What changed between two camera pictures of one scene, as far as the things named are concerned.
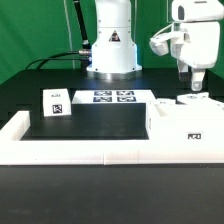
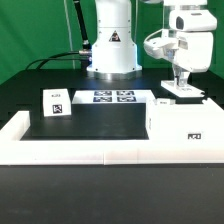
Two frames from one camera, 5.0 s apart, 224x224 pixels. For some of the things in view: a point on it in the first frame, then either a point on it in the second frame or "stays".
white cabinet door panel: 187,99 to 186,91
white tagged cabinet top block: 56,102 stays
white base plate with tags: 111,97 stays
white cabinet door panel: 164,101 stays
